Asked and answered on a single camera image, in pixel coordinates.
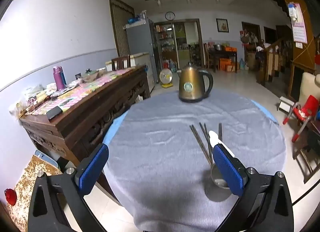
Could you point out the colourful patterned cloth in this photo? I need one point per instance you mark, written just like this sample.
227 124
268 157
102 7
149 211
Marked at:
75 94

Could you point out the wall calendar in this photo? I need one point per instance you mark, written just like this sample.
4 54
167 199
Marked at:
298 29

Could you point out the white step stool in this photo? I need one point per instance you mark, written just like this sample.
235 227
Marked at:
285 104

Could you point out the water jug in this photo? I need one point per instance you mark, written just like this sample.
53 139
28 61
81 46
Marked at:
241 64

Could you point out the blue plastic bag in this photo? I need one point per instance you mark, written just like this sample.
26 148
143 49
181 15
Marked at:
133 20

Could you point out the black phone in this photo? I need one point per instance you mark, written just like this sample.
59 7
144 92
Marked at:
54 113

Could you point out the pile of snack packets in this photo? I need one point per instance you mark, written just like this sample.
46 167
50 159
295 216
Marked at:
32 97

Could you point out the brown wooden chair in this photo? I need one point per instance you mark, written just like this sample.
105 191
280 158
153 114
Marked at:
308 157

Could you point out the white box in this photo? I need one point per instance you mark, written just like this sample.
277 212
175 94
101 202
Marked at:
109 65

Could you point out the framed picture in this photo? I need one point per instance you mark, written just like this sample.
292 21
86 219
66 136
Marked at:
222 25

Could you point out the grey tablecloth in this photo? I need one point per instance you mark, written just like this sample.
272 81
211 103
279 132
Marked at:
162 147

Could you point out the round wall clock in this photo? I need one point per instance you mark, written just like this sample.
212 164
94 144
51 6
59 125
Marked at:
170 15

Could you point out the wooden stair railing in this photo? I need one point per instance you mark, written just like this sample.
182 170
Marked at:
272 54

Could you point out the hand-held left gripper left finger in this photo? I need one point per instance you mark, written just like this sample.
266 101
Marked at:
93 169

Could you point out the carved wooden sideboard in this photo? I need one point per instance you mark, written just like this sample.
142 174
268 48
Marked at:
82 122

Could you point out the white chest freezer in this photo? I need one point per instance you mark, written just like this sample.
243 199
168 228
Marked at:
140 58

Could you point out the red child chair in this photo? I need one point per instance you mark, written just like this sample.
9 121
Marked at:
308 107

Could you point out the pantry shelf with goods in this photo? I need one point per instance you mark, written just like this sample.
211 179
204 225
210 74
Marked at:
167 44

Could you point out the gold patterned cloth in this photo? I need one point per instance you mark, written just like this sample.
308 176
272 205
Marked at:
32 172

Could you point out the metal cup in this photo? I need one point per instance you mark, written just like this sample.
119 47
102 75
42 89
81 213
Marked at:
220 183

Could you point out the blue table cover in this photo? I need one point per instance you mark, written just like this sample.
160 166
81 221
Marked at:
115 132

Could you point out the beige armchair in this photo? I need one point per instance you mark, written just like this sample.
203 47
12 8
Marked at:
308 84

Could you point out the metal bowl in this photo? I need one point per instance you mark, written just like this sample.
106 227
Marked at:
218 47

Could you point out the orange boxes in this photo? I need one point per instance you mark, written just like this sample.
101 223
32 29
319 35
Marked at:
226 64

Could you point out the small floor fan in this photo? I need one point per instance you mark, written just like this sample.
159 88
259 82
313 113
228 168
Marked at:
166 76

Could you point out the dark wooden chair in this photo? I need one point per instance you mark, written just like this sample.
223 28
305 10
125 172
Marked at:
120 63

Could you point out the bronze electric kettle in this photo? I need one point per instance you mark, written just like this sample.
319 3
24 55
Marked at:
190 84

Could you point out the blue bottle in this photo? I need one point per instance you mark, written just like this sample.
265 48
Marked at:
64 78

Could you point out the grey refrigerator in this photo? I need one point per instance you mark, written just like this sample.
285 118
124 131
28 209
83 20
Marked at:
138 42

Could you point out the dark metal chopstick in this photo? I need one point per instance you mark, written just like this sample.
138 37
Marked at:
200 145
205 138
220 132
207 134
203 144

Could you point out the purple thermos bottle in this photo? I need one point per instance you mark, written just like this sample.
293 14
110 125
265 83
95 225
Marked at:
58 79

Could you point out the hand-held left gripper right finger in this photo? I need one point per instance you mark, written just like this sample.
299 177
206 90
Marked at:
228 172

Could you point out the red ornament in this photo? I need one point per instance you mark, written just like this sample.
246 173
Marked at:
10 197

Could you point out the pot with glass lid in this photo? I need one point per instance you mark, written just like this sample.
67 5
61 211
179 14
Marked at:
90 74

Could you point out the dark wooden side table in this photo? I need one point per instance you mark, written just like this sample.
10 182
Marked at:
222 53

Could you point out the white spoon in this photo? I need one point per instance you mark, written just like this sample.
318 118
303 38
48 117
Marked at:
214 138

